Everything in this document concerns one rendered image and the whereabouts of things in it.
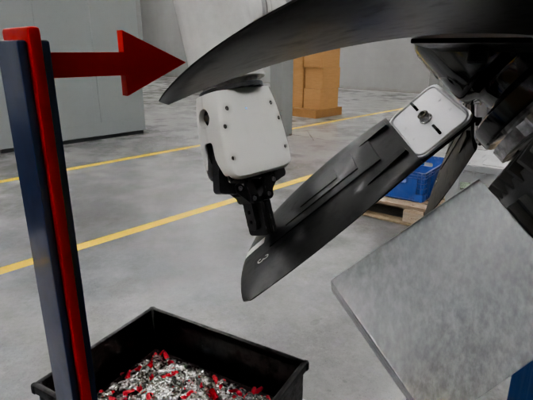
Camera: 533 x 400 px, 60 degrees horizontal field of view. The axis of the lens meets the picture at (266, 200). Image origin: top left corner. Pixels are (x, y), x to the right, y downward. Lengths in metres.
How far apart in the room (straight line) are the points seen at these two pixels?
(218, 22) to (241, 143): 0.13
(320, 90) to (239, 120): 8.02
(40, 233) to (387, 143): 0.39
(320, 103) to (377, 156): 8.04
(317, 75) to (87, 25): 3.94
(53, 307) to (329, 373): 1.76
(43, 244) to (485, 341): 0.32
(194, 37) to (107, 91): 6.30
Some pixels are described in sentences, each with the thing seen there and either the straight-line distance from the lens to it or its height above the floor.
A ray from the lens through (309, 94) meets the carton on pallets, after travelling 8.66.
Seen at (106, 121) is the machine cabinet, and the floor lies 0.24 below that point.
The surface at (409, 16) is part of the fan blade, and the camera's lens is 0.27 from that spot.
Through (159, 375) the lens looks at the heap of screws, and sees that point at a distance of 0.57.
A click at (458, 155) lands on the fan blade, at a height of 1.05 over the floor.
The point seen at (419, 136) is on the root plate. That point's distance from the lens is 0.50.
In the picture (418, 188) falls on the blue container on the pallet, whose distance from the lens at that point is 3.45.
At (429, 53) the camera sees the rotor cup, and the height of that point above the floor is 1.18.
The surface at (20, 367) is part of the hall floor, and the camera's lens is 2.17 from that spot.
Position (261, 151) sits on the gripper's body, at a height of 1.07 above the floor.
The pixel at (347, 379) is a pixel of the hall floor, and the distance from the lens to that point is 1.91.
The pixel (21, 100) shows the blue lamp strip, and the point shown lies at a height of 1.17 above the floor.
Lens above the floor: 1.19
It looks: 18 degrees down
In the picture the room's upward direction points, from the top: straight up
